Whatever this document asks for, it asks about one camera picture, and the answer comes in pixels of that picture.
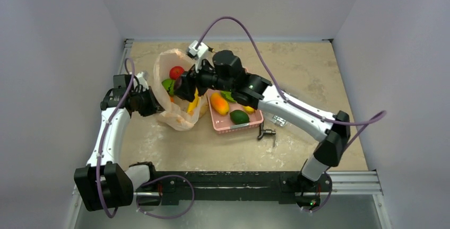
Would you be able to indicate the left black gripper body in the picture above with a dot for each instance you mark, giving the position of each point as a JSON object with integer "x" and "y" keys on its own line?
{"x": 145, "y": 105}

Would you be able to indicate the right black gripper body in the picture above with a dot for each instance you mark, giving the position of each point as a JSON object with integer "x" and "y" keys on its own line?
{"x": 191, "y": 82}

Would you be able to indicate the yellow fake banana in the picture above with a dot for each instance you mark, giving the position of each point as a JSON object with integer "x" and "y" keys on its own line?
{"x": 192, "y": 105}

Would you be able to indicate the green striped fake watermelon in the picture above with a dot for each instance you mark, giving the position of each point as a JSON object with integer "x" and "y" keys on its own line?
{"x": 168, "y": 85}

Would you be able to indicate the red fake tomato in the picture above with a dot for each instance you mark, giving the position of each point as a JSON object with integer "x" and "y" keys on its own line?
{"x": 175, "y": 72}

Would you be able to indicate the translucent orange plastic bag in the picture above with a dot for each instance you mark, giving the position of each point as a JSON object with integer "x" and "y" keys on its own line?
{"x": 175, "y": 112}

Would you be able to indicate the orange yellow fake mango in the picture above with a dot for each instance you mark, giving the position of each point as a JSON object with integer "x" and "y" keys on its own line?
{"x": 219, "y": 104}

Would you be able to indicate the green fake lime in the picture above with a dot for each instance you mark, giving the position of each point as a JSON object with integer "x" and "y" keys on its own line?
{"x": 239, "y": 117}

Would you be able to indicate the dark brown fake fruit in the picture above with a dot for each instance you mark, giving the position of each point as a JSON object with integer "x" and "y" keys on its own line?
{"x": 178, "y": 84}

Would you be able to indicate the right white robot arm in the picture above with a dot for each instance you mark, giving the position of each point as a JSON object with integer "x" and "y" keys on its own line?
{"x": 328, "y": 153}

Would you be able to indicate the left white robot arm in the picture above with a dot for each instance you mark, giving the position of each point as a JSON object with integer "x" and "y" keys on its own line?
{"x": 102, "y": 183}

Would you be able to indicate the green fake starfruit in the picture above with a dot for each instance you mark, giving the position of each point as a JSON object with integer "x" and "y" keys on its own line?
{"x": 227, "y": 96}

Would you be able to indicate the pink plastic basket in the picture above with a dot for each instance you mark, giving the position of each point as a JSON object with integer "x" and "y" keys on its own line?
{"x": 227, "y": 115}

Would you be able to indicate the black metal clamp tool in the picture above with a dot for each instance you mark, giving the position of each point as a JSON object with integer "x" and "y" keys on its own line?
{"x": 266, "y": 132}

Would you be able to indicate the clear plastic screw box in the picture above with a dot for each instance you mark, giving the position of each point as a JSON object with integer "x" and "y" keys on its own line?
{"x": 279, "y": 105}

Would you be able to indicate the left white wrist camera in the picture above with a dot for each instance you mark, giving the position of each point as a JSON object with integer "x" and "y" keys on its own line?
{"x": 141, "y": 78}

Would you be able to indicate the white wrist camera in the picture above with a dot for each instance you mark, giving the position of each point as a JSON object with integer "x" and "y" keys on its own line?
{"x": 141, "y": 78}
{"x": 198, "y": 51}

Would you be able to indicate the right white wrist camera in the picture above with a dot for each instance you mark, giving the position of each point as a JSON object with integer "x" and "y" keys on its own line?
{"x": 198, "y": 51}

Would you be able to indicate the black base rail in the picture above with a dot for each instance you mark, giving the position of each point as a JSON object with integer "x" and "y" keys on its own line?
{"x": 282, "y": 187}

